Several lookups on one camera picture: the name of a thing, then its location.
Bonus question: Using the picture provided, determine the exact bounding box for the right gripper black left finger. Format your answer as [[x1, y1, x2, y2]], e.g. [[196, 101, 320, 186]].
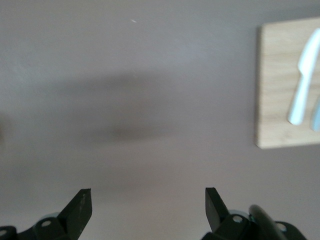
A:
[[33, 188, 94, 240]]

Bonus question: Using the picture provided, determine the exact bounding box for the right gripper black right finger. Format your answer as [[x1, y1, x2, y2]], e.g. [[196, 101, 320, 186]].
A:
[[202, 187, 253, 240]]

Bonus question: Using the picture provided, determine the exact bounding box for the grey plastic knife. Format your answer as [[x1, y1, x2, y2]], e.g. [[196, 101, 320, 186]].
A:
[[309, 96, 320, 132]]

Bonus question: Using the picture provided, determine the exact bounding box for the bamboo cutting board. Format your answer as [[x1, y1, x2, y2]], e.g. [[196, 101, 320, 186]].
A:
[[255, 16, 320, 150]]

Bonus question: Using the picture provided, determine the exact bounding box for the white plastic knife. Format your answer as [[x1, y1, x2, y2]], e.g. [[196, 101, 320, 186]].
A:
[[287, 27, 320, 126]]

